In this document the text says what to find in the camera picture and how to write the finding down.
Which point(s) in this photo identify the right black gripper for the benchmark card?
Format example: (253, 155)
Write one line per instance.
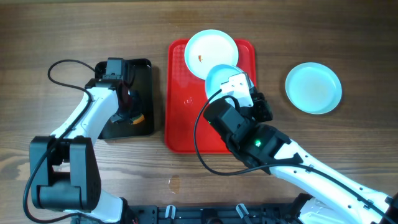
(260, 104)

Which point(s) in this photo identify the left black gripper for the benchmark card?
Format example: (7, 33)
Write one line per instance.
(134, 96)

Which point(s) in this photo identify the green and orange sponge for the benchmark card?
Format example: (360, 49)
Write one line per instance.
(137, 119)

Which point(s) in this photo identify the light blue plate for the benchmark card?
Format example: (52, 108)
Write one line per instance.
(207, 49)
(313, 88)
(218, 75)

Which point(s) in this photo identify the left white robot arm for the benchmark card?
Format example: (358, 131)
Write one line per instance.
(64, 175)

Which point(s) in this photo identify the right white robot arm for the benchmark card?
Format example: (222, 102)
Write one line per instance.
(330, 196)

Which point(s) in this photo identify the black rectangular water tray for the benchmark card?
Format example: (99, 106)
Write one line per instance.
(138, 75)

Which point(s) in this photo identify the red plastic tray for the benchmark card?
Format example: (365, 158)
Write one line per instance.
(185, 97)

